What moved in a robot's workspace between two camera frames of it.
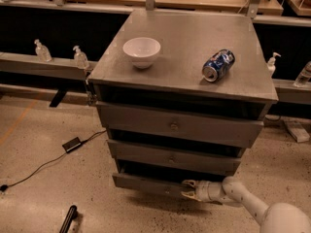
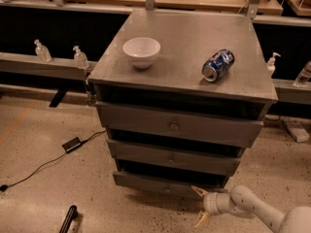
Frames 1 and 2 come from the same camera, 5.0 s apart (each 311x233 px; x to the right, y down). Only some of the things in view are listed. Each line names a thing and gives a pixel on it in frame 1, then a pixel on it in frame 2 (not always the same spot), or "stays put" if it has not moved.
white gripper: (203, 190) -> (210, 204)
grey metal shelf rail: (24, 63) stays put
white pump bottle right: (271, 63) stays put
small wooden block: (297, 130) stays put
